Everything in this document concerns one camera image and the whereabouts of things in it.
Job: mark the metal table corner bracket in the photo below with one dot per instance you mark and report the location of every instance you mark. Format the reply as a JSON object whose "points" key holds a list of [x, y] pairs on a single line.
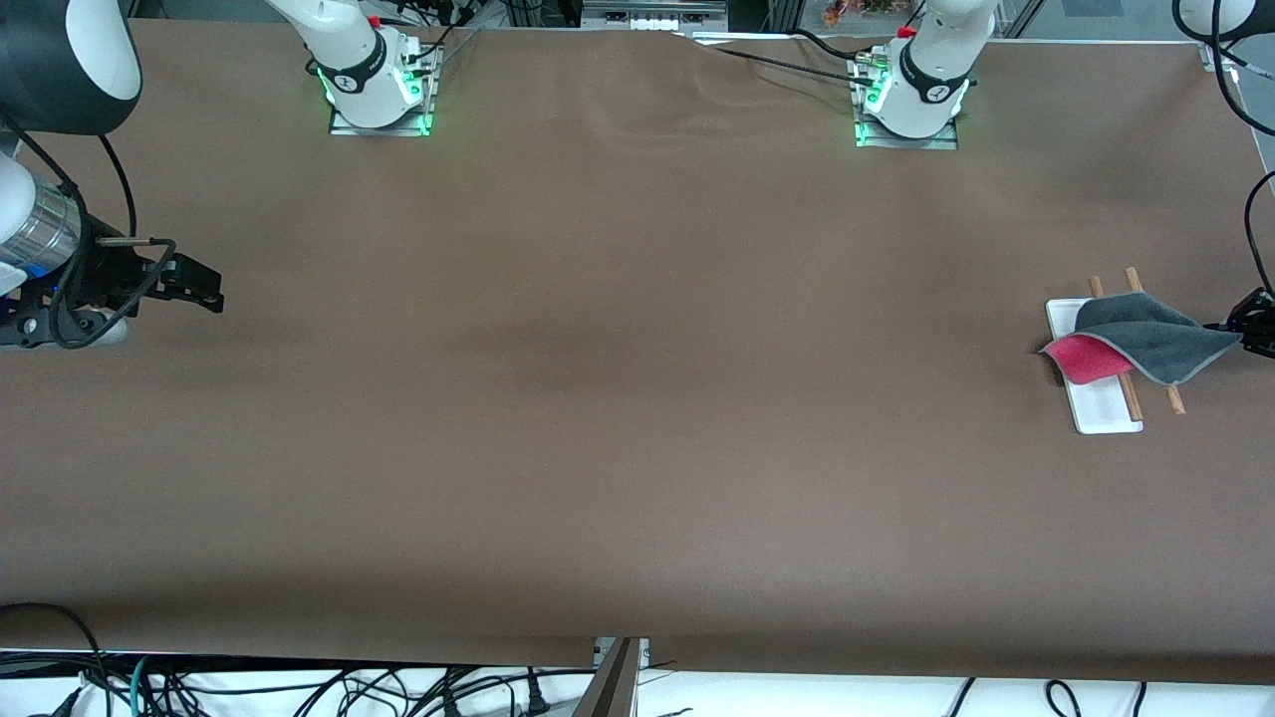
{"points": [[1220, 58]]}

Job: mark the white connector strip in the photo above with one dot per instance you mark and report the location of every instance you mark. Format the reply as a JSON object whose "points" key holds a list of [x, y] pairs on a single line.
{"points": [[649, 22]]}

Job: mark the pink and grey towel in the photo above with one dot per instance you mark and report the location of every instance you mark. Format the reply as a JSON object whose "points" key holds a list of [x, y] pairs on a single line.
{"points": [[1146, 334]]}

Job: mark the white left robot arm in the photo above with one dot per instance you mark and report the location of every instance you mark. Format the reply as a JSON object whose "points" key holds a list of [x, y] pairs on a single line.
{"points": [[931, 70]]}

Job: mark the white rack with wooden bars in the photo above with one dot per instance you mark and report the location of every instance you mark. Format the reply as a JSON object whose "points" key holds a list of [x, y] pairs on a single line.
{"points": [[1101, 408]]}

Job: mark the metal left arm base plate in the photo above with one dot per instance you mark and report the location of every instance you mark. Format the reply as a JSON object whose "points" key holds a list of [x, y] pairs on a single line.
{"points": [[946, 139]]}

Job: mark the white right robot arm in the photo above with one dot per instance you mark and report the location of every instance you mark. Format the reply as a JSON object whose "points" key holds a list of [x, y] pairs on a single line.
{"points": [[349, 60]]}

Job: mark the orange object behind table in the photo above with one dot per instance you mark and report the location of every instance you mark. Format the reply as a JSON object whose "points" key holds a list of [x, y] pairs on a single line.
{"points": [[857, 10]]}

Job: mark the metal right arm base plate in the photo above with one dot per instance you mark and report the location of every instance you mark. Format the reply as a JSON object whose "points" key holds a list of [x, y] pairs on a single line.
{"points": [[383, 126]]}

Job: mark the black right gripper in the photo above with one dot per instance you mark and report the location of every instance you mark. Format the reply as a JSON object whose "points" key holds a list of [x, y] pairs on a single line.
{"points": [[103, 276]]}

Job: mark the aluminium profile bar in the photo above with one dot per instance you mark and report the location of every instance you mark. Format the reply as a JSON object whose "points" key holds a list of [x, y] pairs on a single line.
{"points": [[613, 687]]}

